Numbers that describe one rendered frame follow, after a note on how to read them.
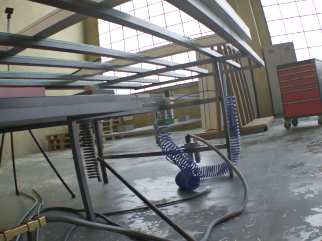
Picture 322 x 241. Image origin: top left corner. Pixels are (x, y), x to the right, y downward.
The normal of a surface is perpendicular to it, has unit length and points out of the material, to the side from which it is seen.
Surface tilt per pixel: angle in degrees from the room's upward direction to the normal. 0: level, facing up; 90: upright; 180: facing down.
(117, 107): 90
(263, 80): 90
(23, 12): 90
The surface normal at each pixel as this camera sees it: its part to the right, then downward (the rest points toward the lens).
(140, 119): -0.44, 0.06
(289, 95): -0.73, 0.11
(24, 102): 0.89, -0.14
